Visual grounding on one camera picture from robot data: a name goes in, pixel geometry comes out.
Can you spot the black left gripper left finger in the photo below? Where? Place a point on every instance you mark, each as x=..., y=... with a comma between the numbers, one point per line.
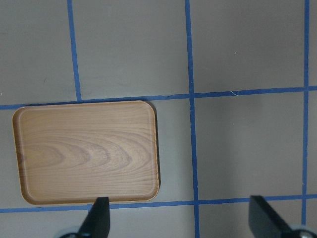
x=97, y=222

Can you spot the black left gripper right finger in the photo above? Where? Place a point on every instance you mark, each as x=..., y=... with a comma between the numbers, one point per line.
x=265, y=222

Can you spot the wooden tray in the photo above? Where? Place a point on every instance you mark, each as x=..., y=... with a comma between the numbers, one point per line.
x=75, y=153

